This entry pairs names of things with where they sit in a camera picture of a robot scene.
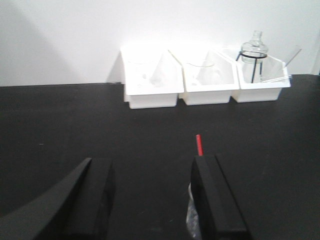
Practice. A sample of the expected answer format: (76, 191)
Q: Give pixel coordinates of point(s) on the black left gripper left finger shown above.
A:
(76, 208)

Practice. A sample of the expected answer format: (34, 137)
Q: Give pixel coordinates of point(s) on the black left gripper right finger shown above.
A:
(219, 215)

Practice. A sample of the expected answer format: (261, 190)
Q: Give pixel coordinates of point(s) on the red plastic spoon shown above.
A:
(199, 145)

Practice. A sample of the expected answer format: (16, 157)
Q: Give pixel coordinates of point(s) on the left glass beaker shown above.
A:
(192, 217)

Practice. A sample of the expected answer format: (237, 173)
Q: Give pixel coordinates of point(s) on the middle white plastic bin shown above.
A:
(209, 77)

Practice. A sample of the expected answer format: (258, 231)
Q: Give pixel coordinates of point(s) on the white plastic bin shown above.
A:
(209, 77)
(153, 78)
(256, 91)

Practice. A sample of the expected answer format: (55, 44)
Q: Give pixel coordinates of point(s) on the right white plastic bin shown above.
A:
(256, 91)

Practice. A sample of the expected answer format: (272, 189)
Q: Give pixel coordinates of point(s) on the left white plastic bin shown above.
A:
(153, 78)

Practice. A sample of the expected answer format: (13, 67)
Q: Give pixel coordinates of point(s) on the glass flask on stand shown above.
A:
(255, 47)

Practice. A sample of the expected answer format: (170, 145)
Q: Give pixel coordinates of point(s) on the clear glass test tube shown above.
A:
(276, 72)

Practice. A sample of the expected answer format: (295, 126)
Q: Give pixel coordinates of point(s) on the black wire tripod stand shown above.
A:
(256, 57)

